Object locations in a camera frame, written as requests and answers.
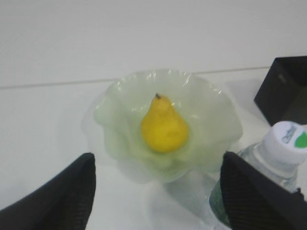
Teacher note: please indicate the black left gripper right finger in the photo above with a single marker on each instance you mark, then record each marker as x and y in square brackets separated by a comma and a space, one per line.
[253, 202]

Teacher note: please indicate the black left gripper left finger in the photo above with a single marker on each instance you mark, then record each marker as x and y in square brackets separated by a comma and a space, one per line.
[63, 203]

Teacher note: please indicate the clear water bottle green label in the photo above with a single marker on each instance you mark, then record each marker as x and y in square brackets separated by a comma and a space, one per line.
[278, 156]

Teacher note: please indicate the yellow pear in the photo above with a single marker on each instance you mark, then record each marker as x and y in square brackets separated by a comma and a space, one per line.
[163, 129]

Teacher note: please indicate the light green wavy glass plate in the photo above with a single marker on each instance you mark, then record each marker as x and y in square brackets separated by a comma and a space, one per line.
[210, 114]

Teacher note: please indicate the black square pen holder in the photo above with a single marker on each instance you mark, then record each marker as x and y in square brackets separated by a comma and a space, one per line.
[283, 93]

